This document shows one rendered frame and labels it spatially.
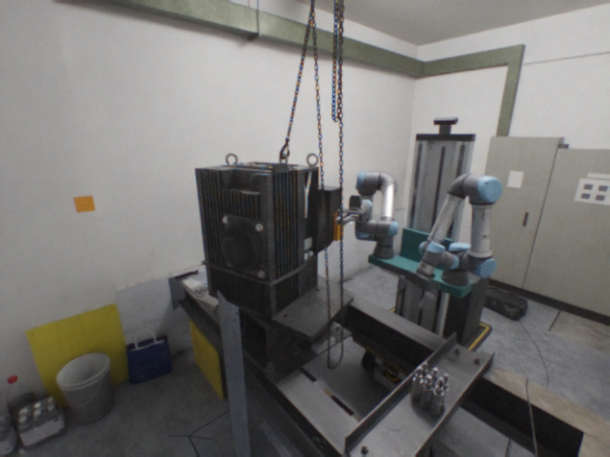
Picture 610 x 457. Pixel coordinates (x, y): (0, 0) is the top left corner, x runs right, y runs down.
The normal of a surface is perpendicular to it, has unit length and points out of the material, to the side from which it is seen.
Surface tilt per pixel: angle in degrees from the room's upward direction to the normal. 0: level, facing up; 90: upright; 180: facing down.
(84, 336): 87
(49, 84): 90
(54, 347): 87
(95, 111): 90
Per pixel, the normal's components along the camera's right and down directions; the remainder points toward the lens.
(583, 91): -0.76, 0.20
